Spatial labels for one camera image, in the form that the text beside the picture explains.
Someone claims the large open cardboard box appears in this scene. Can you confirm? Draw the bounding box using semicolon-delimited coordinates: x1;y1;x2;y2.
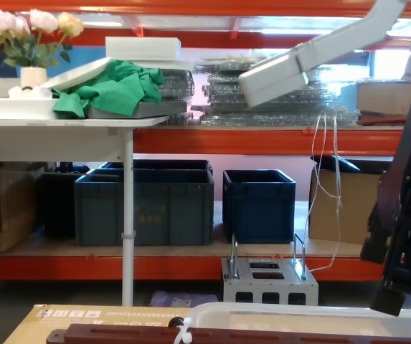
308;156;411;252

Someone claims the small brown cardboard box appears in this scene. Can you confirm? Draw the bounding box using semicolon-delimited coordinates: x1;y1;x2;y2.
355;82;411;116

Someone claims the clear plastic bin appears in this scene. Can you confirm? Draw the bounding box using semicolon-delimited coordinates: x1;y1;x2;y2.
181;301;411;344

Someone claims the small blue plastic crate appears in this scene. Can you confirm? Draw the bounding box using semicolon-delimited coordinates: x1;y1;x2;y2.
222;168;297;245

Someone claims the orange steel shelf rack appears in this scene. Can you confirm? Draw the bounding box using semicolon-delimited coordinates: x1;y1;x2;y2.
0;0;411;281

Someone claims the tall stack of clear trays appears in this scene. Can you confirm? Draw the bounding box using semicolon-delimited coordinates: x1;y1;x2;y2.
189;55;361;127

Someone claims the red-brown slotted plastic rack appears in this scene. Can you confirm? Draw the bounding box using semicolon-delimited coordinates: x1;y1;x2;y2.
44;322;411;344

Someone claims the large grey-blue plastic crate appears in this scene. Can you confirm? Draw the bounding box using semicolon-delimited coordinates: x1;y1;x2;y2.
73;168;216;247

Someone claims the dark blue plastic crate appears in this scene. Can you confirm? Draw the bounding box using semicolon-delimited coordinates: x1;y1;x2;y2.
98;158;214;173

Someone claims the pale purple cloth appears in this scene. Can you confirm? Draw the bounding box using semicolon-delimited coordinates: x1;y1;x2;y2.
148;290;221;309

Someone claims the small stack of clear trays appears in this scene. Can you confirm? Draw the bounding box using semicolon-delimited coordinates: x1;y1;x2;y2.
158;69;196;100

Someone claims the flat grey tray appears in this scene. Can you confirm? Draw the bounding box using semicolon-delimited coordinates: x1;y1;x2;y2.
86;100;188;120

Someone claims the thick white foam block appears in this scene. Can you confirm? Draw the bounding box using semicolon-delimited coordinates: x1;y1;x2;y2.
105;35;183;62

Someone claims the green cloth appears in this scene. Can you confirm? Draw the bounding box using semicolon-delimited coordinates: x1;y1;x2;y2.
51;59;166;119

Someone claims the white table with round leg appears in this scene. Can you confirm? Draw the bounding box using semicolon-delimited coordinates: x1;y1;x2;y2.
0;115;171;307

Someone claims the printed flat cardboard box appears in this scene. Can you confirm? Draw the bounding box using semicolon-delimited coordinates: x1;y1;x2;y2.
10;304;199;344

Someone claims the black plastic crate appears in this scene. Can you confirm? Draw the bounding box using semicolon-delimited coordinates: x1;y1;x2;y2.
41;171;81;238

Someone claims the flat white foam sheet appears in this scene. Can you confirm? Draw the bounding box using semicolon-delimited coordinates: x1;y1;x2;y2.
39;58;113;90

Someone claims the white flower vase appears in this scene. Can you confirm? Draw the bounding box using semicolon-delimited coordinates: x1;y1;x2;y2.
19;67;48;90

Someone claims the corrugated cardboard box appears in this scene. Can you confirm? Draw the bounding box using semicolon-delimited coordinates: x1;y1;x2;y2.
0;161;45;254

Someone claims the white foam tray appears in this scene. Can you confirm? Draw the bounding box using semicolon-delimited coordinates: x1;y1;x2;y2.
0;78;62;120

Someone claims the pink and cream flower bouquet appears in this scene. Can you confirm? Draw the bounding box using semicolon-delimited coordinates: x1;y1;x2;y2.
0;9;85;69

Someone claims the white plastic strap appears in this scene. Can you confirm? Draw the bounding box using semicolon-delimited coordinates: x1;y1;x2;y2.
308;113;343;272

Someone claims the silver metal box with handles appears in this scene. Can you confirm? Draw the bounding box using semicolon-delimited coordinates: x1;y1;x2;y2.
220;231;320;307

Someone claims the white cable tie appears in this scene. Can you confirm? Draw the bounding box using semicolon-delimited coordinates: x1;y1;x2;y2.
172;316;194;344

